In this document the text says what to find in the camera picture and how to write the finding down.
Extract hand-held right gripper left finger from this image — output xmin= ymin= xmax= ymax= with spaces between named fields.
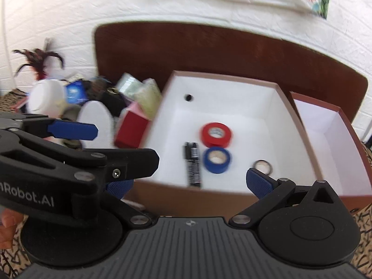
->
xmin=102 ymin=179 xmax=153 ymax=229

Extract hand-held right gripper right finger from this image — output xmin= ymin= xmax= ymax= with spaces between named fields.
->
xmin=229 ymin=167 xmax=345 ymax=230

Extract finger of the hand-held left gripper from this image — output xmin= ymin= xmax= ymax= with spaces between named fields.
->
xmin=0 ymin=129 xmax=160 ymax=185
xmin=0 ymin=112 xmax=99 ymax=146

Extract blue tape roll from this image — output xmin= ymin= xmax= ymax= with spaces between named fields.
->
xmin=203 ymin=147 xmax=232 ymax=174

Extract black marker pen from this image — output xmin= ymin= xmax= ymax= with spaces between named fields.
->
xmin=183 ymin=141 xmax=202 ymax=188

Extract brown cardboard box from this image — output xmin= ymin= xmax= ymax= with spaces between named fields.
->
xmin=123 ymin=70 xmax=326 ymax=218

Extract red tape roll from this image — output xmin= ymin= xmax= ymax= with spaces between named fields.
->
xmin=200 ymin=122 xmax=233 ymax=148

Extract person's left hand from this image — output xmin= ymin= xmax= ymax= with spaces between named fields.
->
xmin=0 ymin=209 xmax=25 ymax=249

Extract white oval lid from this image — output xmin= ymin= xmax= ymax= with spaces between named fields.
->
xmin=76 ymin=100 xmax=114 ymax=149

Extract red box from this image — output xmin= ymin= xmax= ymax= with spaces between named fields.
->
xmin=114 ymin=109 xmax=150 ymax=149

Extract blue packet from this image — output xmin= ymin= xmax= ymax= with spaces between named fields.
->
xmin=65 ymin=81 xmax=88 ymax=103

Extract white plastic bowl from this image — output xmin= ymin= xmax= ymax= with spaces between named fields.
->
xmin=27 ymin=79 xmax=68 ymax=117

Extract black pouch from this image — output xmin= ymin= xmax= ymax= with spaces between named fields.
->
xmin=97 ymin=77 xmax=125 ymax=117

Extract pink packet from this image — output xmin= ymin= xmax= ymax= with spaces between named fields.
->
xmin=125 ymin=102 xmax=152 ymax=120

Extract green white small box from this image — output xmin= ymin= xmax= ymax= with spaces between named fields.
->
xmin=136 ymin=78 xmax=163 ymax=120

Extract dark red box lid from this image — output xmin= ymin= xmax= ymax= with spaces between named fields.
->
xmin=289 ymin=91 xmax=372 ymax=216

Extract red black feather shuttlecock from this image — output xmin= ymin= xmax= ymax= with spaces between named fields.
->
xmin=12 ymin=48 xmax=65 ymax=80

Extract letter printed brown blanket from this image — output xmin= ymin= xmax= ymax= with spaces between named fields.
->
xmin=0 ymin=89 xmax=372 ymax=279

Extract brown wooden headboard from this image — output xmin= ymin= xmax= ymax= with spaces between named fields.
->
xmin=93 ymin=22 xmax=369 ymax=140

